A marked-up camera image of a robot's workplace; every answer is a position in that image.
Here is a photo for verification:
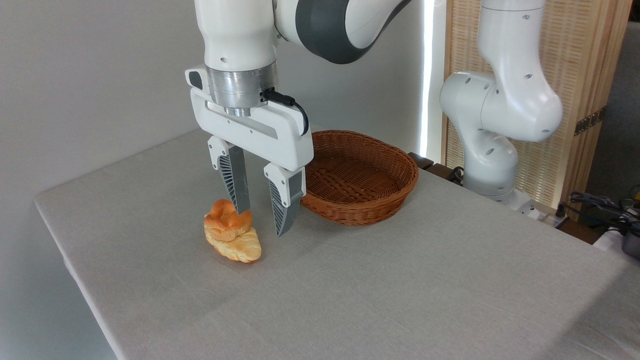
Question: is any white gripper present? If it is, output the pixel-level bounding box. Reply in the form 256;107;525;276
185;65;315;238

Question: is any orange bread roll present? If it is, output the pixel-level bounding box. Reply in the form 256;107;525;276
204;199;253;243

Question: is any pale yellow bread loaf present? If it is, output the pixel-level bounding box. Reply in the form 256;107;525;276
204;226;262;264

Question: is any brown wicker basket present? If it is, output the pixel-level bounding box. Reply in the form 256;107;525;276
299;130;420;227

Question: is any dark brown wooden block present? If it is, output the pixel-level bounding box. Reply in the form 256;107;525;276
407;151;435;171

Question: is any white power strip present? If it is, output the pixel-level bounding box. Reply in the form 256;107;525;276
522;204;570;229

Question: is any dark metal screen hinge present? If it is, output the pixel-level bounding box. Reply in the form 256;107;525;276
574;107;607;137

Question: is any wooden folding screen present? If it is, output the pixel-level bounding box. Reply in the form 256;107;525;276
442;0;633;222

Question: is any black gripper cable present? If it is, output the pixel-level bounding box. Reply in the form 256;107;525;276
261;88;310;137

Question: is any black cable bundle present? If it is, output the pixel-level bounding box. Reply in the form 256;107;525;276
567;191;640;236

